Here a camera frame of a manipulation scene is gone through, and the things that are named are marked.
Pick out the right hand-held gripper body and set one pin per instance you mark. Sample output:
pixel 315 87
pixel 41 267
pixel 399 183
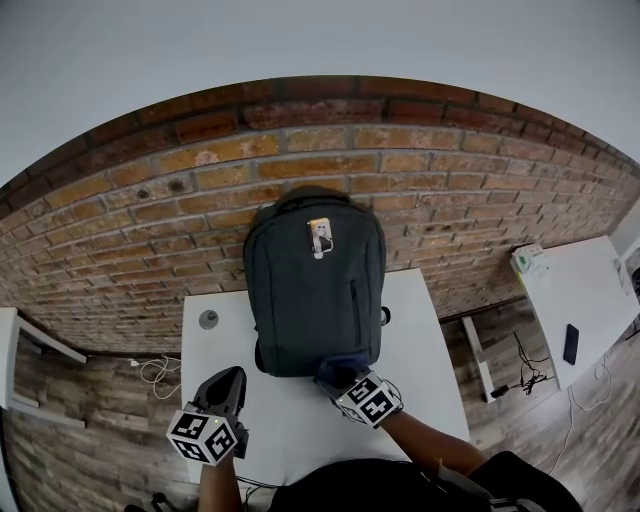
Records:
pixel 370 402

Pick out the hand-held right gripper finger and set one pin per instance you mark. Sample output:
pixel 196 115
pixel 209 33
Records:
pixel 329 387

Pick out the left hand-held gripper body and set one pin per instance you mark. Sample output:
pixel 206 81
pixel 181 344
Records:
pixel 200 435

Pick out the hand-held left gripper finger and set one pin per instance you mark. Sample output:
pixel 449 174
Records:
pixel 212 392
pixel 237 397

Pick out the dark blue cloth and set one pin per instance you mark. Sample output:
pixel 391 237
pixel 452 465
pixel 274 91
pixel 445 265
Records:
pixel 340 370

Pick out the dark grey backpack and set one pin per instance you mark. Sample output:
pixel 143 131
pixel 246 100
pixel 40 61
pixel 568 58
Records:
pixel 310 310

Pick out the person's right forearm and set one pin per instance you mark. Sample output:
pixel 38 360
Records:
pixel 430 442

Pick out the person's left forearm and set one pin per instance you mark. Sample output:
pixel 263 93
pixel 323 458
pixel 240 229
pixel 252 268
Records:
pixel 217 487

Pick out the white square table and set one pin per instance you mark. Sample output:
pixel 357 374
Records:
pixel 300 425

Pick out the grey table grommet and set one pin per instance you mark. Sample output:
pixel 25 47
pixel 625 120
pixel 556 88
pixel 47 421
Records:
pixel 208 319

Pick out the person's black clothing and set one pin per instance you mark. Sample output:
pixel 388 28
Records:
pixel 360 485

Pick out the photo card tag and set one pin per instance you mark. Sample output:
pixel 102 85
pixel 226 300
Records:
pixel 321 237

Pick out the small white side table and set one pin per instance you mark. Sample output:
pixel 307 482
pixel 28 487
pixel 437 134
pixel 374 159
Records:
pixel 6 360

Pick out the black phone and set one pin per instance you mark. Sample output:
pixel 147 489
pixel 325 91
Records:
pixel 571 344

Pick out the white green tissue box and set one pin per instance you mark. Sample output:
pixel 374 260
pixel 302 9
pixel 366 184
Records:
pixel 530 260

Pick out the white standing desk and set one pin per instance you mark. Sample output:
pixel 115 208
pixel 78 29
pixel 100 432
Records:
pixel 585 300

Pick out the small white object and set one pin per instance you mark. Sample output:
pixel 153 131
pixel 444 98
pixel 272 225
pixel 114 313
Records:
pixel 620 272

